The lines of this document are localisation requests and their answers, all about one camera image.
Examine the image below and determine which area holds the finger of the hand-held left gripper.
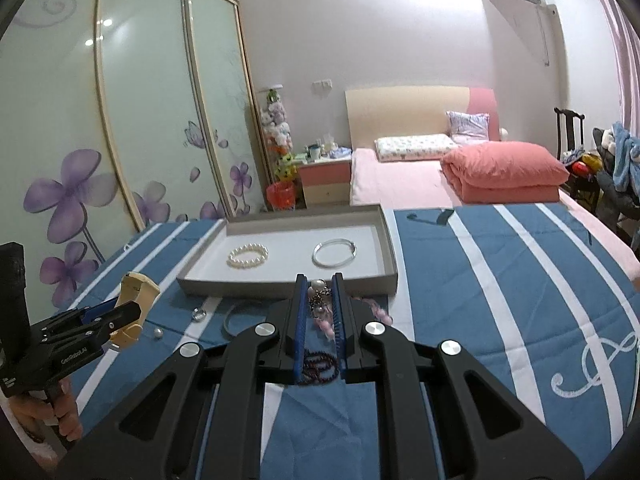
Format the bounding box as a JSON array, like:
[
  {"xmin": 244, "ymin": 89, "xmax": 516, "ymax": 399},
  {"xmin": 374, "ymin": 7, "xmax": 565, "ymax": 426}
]
[
  {"xmin": 29, "ymin": 298, "xmax": 122, "ymax": 337},
  {"xmin": 90, "ymin": 301, "xmax": 144, "ymax": 345}
]

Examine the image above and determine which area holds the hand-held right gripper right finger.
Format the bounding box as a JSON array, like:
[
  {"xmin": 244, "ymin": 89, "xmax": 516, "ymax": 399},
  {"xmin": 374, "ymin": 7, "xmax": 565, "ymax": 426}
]
[{"xmin": 332, "ymin": 273, "xmax": 587, "ymax": 480}]

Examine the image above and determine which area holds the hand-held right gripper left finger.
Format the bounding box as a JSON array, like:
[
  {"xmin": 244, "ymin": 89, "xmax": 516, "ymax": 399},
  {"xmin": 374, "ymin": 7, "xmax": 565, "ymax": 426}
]
[{"xmin": 55, "ymin": 273, "xmax": 309, "ymax": 480}]

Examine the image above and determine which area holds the dark red bead bracelet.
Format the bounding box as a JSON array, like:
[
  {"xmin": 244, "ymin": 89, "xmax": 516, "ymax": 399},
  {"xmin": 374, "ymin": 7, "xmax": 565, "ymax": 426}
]
[{"xmin": 295, "ymin": 350, "xmax": 343, "ymax": 386}]

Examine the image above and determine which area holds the cream wide cuff bracelet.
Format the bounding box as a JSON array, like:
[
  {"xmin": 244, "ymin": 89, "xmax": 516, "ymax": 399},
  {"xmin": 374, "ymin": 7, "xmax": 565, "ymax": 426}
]
[{"xmin": 107, "ymin": 271, "xmax": 162, "ymax": 350}]

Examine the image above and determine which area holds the pink bead bracelet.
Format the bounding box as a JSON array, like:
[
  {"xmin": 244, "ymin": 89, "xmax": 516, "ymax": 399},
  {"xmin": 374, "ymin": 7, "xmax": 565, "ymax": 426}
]
[{"xmin": 312, "ymin": 296, "xmax": 394, "ymax": 346}]

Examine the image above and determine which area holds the silver charm bracelet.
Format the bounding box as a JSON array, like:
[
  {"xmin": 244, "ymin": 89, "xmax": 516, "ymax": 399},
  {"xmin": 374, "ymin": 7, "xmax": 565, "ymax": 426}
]
[{"xmin": 309, "ymin": 280, "xmax": 334, "ymax": 322}]

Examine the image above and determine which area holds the grey cuff bangle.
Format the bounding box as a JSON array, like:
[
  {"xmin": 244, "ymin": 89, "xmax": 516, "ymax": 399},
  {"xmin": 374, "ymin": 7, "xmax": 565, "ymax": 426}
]
[{"xmin": 222, "ymin": 300, "xmax": 271, "ymax": 339}]

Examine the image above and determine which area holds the grey cardboard tray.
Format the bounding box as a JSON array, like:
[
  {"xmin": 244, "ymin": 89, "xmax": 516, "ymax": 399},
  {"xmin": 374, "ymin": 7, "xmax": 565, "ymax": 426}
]
[{"xmin": 176, "ymin": 203, "xmax": 399, "ymax": 297}]

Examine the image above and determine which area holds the person's left hand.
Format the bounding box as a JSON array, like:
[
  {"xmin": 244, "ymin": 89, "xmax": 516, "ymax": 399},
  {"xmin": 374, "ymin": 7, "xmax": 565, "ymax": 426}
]
[{"xmin": 10, "ymin": 384, "xmax": 84, "ymax": 441}]

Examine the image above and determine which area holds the thin silver bangle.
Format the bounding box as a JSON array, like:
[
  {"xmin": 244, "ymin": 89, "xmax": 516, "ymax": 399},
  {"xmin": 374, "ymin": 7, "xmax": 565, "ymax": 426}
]
[{"xmin": 312, "ymin": 239, "xmax": 358, "ymax": 267}]

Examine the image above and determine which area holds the red trash bin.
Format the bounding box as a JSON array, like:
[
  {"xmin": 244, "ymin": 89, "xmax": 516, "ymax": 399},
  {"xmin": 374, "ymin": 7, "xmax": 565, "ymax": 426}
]
[{"xmin": 266, "ymin": 181, "xmax": 297, "ymax": 212}]

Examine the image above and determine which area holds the pink beige nightstand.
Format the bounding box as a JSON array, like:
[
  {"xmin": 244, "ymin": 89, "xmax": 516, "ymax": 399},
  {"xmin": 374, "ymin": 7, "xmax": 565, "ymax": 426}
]
[{"xmin": 295, "ymin": 152, "xmax": 353, "ymax": 207}]

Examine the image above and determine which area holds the bed with pink sheet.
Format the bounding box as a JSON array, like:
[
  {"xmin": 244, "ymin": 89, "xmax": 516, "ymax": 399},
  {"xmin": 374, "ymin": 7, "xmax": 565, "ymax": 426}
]
[{"xmin": 348, "ymin": 147, "xmax": 640, "ymax": 281}]

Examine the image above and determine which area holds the floral white pillow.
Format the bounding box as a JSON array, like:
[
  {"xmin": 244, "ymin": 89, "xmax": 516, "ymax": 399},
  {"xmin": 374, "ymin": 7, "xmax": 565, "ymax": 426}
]
[{"xmin": 375, "ymin": 133, "xmax": 466, "ymax": 163}]

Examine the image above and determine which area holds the hanging plush toy stack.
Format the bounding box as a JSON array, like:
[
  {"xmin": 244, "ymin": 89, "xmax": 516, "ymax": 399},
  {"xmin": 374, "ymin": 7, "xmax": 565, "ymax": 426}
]
[{"xmin": 257, "ymin": 87, "xmax": 296, "ymax": 186}]

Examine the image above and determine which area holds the floral sliding door wardrobe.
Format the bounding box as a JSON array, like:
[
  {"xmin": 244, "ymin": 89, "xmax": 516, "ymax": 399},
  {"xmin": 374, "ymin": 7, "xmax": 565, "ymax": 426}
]
[{"xmin": 0, "ymin": 0, "xmax": 266, "ymax": 311}]

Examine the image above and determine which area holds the beige pink headboard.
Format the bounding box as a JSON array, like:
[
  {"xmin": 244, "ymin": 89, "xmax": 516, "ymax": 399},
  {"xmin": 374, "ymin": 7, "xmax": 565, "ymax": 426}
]
[{"xmin": 345, "ymin": 86, "xmax": 502, "ymax": 150}]

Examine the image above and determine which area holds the folded pink quilt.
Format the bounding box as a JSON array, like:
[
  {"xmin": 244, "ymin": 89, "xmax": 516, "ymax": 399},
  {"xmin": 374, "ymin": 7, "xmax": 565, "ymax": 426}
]
[{"xmin": 440, "ymin": 141, "xmax": 571, "ymax": 206}]

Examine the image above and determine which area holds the small purple print pillow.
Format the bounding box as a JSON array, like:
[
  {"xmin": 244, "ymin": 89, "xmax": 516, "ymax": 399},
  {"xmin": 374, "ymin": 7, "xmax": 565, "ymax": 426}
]
[{"xmin": 446, "ymin": 111, "xmax": 490, "ymax": 140}]

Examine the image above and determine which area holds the colourful toy pile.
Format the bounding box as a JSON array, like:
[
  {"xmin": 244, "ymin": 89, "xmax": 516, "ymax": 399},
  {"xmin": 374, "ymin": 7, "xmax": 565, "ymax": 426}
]
[{"xmin": 562, "ymin": 150, "xmax": 602, "ymax": 179}]

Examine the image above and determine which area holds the dark wooden chair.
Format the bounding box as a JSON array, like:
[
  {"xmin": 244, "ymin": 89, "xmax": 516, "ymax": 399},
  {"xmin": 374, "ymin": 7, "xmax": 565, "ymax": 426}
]
[{"xmin": 553, "ymin": 106, "xmax": 586, "ymax": 161}]

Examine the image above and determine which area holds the grey padded chair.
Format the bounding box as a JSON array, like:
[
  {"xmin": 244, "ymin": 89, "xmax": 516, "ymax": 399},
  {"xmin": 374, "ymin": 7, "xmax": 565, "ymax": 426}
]
[{"xmin": 592, "ymin": 127, "xmax": 640, "ymax": 261}]

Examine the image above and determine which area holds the blue garment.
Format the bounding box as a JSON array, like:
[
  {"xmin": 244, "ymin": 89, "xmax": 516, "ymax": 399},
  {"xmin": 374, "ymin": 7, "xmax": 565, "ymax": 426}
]
[{"xmin": 612, "ymin": 121, "xmax": 640, "ymax": 193}]

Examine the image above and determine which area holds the white pipe cover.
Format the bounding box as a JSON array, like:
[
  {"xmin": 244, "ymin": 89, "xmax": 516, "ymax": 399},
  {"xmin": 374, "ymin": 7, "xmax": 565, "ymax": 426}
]
[{"xmin": 535, "ymin": 2, "xmax": 558, "ymax": 67}]

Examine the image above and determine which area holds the pink curtain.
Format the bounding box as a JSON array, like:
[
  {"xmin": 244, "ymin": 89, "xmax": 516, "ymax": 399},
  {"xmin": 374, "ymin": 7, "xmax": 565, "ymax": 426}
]
[{"xmin": 582, "ymin": 0, "xmax": 640, "ymax": 126}]

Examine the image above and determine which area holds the white pearl bracelet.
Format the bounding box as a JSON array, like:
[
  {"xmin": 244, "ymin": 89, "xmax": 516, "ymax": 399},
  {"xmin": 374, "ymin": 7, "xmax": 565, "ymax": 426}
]
[{"xmin": 227, "ymin": 242, "xmax": 269, "ymax": 268}]

